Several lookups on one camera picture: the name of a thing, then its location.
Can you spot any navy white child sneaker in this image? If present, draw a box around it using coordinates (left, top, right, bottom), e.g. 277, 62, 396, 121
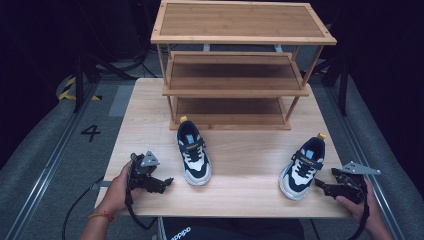
175, 115, 213, 187
278, 132, 328, 202

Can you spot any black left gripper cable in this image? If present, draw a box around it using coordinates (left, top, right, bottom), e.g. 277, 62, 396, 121
124, 156, 158, 232

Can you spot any thin black floor cable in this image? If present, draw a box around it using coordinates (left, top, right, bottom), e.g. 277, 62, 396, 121
61, 176, 105, 240

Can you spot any metal floor rail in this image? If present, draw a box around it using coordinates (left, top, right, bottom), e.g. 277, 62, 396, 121
324, 85, 407, 240
3, 83, 98, 240

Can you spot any person's left hand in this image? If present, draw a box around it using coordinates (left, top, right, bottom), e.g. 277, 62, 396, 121
99, 161, 144, 216

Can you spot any metal table leg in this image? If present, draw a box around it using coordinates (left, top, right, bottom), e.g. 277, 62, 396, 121
156, 216, 167, 240

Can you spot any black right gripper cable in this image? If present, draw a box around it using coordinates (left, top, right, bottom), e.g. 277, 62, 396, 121
346, 181, 372, 240

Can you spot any red yellow string bracelet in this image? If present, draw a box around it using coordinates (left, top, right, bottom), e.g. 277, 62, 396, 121
87, 210, 117, 223

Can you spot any wooden three-tier shoe rack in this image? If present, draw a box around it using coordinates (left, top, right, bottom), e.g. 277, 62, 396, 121
150, 0, 338, 132

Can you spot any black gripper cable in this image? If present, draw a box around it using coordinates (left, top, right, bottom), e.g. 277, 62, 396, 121
124, 156, 158, 232
346, 181, 372, 240

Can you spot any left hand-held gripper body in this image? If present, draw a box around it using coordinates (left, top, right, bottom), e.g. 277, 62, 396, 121
126, 149, 162, 192

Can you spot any person's dark printed clothing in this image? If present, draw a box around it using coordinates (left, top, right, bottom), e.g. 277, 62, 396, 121
162, 217, 305, 240

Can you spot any person's right hand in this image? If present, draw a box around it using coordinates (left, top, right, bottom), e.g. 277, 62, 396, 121
335, 179, 385, 233

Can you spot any dark metal stand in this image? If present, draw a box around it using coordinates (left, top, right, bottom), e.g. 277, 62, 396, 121
71, 49, 134, 114
314, 49, 352, 118

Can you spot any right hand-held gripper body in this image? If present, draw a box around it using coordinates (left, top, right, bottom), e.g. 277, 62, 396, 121
331, 161, 382, 205

